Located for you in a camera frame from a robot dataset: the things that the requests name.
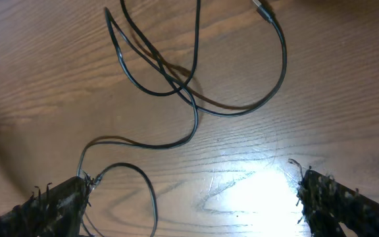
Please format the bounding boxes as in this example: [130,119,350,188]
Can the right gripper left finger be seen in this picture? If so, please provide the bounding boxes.
[0,176,93,237]

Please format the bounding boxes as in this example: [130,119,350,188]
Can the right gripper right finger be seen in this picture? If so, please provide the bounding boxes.
[288,159,379,237]

